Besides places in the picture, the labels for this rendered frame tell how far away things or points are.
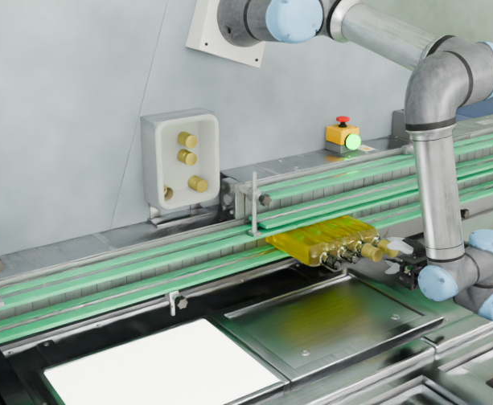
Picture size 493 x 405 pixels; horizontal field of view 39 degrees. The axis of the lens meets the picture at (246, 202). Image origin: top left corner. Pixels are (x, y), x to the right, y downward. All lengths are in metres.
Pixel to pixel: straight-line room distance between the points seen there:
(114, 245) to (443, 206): 0.77
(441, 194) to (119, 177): 0.79
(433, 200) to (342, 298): 0.52
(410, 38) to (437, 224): 0.40
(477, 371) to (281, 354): 0.44
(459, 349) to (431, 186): 0.48
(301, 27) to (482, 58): 0.41
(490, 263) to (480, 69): 0.40
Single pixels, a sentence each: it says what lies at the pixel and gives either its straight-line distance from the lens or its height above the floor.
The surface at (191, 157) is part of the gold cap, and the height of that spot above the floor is 0.81.
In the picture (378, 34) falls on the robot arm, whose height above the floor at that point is 1.16.
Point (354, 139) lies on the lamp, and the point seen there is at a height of 0.85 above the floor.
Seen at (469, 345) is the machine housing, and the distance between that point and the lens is 1.75.
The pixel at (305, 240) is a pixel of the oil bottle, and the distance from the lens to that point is 1.77.
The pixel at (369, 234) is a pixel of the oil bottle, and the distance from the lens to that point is 1.85.
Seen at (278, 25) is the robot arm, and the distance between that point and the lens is 1.60.
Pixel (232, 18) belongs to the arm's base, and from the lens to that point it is 1.72.
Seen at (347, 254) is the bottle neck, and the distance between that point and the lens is 1.75.
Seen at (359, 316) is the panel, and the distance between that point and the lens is 1.76.
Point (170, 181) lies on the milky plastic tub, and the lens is 1.81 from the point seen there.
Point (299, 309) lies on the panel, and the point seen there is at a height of 1.09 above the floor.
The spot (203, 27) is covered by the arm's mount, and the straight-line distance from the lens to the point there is 1.73.
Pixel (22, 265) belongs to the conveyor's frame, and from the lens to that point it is 1.65.
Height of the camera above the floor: 2.29
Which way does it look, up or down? 51 degrees down
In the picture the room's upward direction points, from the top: 117 degrees clockwise
